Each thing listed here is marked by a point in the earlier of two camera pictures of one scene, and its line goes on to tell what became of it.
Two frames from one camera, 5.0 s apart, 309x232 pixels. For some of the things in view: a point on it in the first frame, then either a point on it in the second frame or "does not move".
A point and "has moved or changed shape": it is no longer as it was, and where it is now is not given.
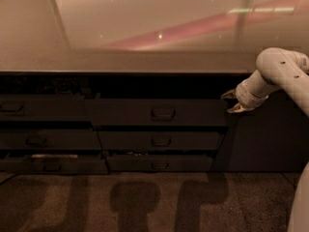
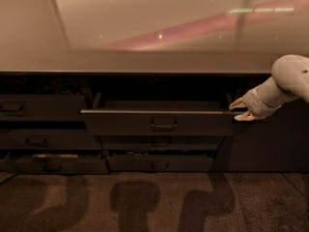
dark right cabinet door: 272,136 does not move
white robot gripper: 243,97 → 252,104
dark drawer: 76,138 does not move
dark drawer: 159,162 does not move
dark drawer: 43,107 does not move
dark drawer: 155,112 has moved or changed shape
